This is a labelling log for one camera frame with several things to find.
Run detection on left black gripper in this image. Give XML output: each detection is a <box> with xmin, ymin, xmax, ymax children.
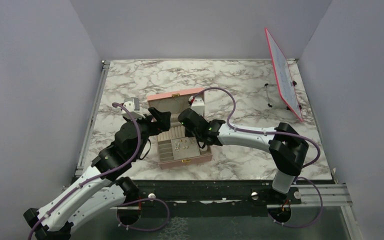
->
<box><xmin>126</xmin><ymin>107</ymin><xmax>171</xmax><ymax>161</ymax></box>

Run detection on pink jewelry box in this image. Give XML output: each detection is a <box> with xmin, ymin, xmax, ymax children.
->
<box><xmin>147</xmin><ymin>87</ymin><xmax>213</xmax><ymax>169</ymax></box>

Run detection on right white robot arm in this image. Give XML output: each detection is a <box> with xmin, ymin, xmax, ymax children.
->
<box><xmin>177</xmin><ymin>108</ymin><xmax>309</xmax><ymax>204</ymax></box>

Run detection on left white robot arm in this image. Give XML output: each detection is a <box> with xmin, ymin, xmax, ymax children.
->
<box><xmin>23</xmin><ymin>104</ymin><xmax>172</xmax><ymax>240</ymax></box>

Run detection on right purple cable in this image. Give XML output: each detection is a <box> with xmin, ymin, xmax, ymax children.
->
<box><xmin>188</xmin><ymin>87</ymin><xmax>324</xmax><ymax>229</ymax></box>

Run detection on purple cable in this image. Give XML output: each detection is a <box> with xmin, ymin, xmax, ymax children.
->
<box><xmin>27</xmin><ymin>101</ymin><xmax>171</xmax><ymax>240</ymax></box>
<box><xmin>188</xmin><ymin>87</ymin><xmax>324</xmax><ymax>229</ymax></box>

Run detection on black metal base rail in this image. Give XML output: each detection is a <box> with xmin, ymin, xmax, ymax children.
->
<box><xmin>71</xmin><ymin>177</ymin><xmax>312</xmax><ymax>220</ymax></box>

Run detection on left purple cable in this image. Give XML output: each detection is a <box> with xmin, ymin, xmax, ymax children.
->
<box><xmin>27</xmin><ymin>101</ymin><xmax>171</xmax><ymax>240</ymax></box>

